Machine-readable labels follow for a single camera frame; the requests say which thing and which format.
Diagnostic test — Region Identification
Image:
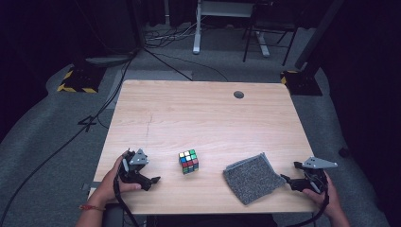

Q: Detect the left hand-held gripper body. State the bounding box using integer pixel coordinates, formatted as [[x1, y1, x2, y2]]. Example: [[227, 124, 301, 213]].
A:
[[116, 148, 153, 192]]

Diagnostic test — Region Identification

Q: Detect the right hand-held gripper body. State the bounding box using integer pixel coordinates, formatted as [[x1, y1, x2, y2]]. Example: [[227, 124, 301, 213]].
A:
[[289, 156, 339, 194]]

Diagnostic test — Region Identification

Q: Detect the grey fluffy cloth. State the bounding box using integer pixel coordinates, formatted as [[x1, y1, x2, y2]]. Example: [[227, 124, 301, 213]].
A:
[[222, 152, 288, 206]]

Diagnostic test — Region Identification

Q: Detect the multicoloured puzzle cube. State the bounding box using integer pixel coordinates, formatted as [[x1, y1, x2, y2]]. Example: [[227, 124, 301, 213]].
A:
[[178, 148, 201, 175]]

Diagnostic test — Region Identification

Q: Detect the person's left hand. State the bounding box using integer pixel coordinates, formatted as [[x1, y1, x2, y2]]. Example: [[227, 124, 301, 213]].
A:
[[90, 150, 143, 206]]

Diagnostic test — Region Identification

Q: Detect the person's right hand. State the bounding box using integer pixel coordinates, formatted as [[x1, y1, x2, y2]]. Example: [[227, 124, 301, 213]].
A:
[[302, 171, 343, 218]]

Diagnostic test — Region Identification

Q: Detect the grey tape strip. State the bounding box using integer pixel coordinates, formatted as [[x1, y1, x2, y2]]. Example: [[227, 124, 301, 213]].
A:
[[80, 181, 102, 192]]

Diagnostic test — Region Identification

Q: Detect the person's black clothing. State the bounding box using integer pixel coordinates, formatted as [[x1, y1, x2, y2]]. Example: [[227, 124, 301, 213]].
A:
[[146, 213, 278, 227]]

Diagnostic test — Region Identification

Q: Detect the black yellow striped stand base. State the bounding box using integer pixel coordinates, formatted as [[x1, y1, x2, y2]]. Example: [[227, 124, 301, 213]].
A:
[[280, 69, 323, 96], [56, 64, 107, 94]]

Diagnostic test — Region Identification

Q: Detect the grey flat stand foot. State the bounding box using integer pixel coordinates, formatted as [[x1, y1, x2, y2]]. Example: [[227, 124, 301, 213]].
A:
[[84, 54, 135, 67]]

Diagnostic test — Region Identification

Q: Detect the black metal chair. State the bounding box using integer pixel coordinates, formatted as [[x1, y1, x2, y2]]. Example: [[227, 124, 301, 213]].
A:
[[241, 0, 299, 66]]

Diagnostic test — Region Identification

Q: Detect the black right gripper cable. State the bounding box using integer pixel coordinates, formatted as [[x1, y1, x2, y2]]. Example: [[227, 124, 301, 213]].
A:
[[285, 185, 330, 227]]

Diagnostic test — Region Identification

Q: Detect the red string bracelet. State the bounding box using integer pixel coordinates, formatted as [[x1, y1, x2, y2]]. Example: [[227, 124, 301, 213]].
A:
[[78, 203, 107, 213]]

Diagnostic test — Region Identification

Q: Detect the long black floor cable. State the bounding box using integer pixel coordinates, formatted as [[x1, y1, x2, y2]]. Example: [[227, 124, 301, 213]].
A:
[[0, 51, 136, 227]]

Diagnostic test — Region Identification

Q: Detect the short black floor cable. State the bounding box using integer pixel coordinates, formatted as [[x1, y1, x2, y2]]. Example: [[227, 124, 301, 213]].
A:
[[143, 46, 194, 82]]

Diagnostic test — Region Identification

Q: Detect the bundle of floor cables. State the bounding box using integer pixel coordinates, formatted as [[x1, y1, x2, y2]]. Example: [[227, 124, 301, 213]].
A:
[[143, 15, 206, 50]]

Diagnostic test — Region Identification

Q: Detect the grey slanted metal post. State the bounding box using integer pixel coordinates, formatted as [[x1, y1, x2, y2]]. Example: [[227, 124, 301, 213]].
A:
[[294, 0, 344, 70]]

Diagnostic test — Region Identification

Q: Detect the white desk frame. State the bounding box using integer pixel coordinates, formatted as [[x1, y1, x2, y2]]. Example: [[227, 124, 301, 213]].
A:
[[192, 0, 271, 59]]

